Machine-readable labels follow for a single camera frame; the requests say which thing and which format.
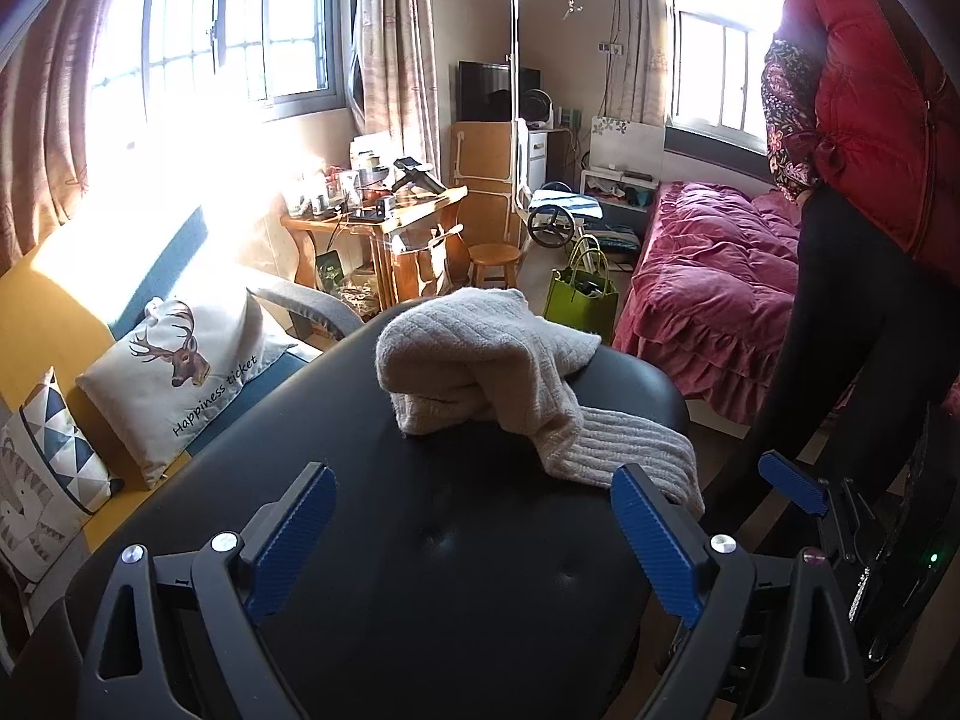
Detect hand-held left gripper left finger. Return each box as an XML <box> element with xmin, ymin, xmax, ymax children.
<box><xmin>75</xmin><ymin>461</ymin><xmax>338</xmax><ymax>720</ymax></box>

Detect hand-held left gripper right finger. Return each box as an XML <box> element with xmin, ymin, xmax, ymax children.
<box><xmin>610</xmin><ymin>463</ymin><xmax>871</xmax><ymax>720</ymax></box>

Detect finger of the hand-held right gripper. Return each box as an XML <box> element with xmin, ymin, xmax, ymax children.
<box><xmin>757</xmin><ymin>450</ymin><xmax>863</xmax><ymax>563</ymax></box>

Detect yellow blue grey sofa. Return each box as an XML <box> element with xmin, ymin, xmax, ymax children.
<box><xmin>0</xmin><ymin>206</ymin><xmax>368</xmax><ymax>563</ymax></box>

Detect small sliding window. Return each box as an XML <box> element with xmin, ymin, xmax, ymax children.
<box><xmin>666</xmin><ymin>0</ymin><xmax>788</xmax><ymax>155</ymax></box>

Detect deer print pillow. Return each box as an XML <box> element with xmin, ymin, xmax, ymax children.
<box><xmin>75</xmin><ymin>296</ymin><xmax>297</xmax><ymax>488</ymax></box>

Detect large barred window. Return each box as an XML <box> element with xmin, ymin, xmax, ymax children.
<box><xmin>90</xmin><ymin>0</ymin><xmax>350</xmax><ymax>121</ymax></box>

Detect wooden cabinet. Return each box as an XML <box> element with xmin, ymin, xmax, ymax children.
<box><xmin>450</xmin><ymin>120</ymin><xmax>520</xmax><ymax>248</ymax></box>

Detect round wooden stool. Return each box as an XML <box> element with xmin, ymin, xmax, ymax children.
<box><xmin>467</xmin><ymin>243</ymin><xmax>524</xmax><ymax>292</ymax></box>

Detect wooden desk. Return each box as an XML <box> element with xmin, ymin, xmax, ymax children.
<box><xmin>281</xmin><ymin>187</ymin><xmax>470</xmax><ymax>312</ymax></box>

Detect green tote bag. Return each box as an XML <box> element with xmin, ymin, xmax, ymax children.
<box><xmin>542</xmin><ymin>235</ymin><xmax>620</xmax><ymax>332</ymax></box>

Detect small desk fan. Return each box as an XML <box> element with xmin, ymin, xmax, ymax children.
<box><xmin>521</xmin><ymin>88</ymin><xmax>557</xmax><ymax>130</ymax></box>

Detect black television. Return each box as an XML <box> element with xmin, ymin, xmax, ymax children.
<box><xmin>459</xmin><ymin>60</ymin><xmax>542</xmax><ymax>125</ymax></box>

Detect tiger print pillow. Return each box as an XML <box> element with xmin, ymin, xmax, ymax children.
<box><xmin>0</xmin><ymin>367</ymin><xmax>125</xmax><ymax>586</ymax></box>

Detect pink patterned curtain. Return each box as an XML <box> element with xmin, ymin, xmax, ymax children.
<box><xmin>352</xmin><ymin>0</ymin><xmax>443</xmax><ymax>181</ymax></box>
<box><xmin>0</xmin><ymin>0</ymin><xmax>151</xmax><ymax>271</ymax></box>
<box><xmin>628</xmin><ymin>0</ymin><xmax>672</xmax><ymax>128</ymax></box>

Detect small white cabinet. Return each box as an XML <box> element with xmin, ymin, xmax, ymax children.
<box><xmin>525</xmin><ymin>127</ymin><xmax>571</xmax><ymax>196</ymax></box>

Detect cream knit sweater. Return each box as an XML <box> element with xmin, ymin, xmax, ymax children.
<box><xmin>375</xmin><ymin>286</ymin><xmax>706</xmax><ymax>518</ymax></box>

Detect chrome metal stand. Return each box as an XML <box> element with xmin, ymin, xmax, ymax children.
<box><xmin>508</xmin><ymin>0</ymin><xmax>535</xmax><ymax>241</ymax></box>

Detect blue striped cloth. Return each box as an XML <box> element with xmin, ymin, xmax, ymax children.
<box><xmin>531</xmin><ymin>189</ymin><xmax>601</xmax><ymax>218</ymax></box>

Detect bed with red quilt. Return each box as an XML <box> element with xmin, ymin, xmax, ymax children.
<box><xmin>611</xmin><ymin>180</ymin><xmax>863</xmax><ymax>425</ymax></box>

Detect black gun-shaped tool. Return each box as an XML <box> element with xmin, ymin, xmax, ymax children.
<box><xmin>391</xmin><ymin>156</ymin><xmax>445</xmax><ymax>196</ymax></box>

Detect cluster of desk bottles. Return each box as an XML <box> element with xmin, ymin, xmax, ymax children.
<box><xmin>285</xmin><ymin>135</ymin><xmax>391</xmax><ymax>218</ymax></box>

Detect white bedside cabinet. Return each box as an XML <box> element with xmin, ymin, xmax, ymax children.
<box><xmin>580</xmin><ymin>116</ymin><xmax>666</xmax><ymax>241</ymax></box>

